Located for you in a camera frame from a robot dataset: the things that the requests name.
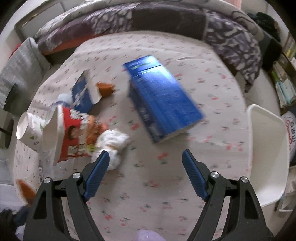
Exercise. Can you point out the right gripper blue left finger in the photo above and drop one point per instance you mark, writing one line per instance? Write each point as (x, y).
(46, 219)

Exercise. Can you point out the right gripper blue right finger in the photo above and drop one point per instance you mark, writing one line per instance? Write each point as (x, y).
(245, 219)

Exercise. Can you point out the orange peel piece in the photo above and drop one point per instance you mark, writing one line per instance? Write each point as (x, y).
(27, 193)
(105, 89)

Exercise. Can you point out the red instant noodle cup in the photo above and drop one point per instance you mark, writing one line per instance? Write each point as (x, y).
(70, 134)

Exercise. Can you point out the white paper cup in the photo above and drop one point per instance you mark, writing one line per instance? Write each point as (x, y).
(30, 131)

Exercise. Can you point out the white tissue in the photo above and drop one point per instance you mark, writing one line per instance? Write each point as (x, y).
(114, 142)

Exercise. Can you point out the clear plastic water bottle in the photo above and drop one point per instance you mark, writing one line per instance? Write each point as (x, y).
(63, 99)

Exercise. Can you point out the small blue white box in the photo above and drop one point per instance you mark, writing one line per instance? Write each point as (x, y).
(85, 93)

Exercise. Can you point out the large blue carton box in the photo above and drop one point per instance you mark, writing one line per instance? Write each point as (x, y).
(161, 102)

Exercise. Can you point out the purple gloved right hand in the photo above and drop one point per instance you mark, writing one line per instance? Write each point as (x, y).
(148, 235)

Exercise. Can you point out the white plastic chair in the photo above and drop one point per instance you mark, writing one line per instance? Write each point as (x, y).
(270, 157)

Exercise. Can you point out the Ganten water carton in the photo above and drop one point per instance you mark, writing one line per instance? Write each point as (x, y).
(289, 120)

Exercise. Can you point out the grey checked covered nightstand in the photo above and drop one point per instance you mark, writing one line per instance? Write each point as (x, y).
(25, 68)

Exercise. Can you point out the black shelf with books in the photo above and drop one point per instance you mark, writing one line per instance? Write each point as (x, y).
(276, 77)

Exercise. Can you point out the black clothes pile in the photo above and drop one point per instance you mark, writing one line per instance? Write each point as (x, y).
(267, 23)

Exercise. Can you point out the patterned grey purple quilt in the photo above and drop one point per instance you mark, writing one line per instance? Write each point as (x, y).
(232, 34)

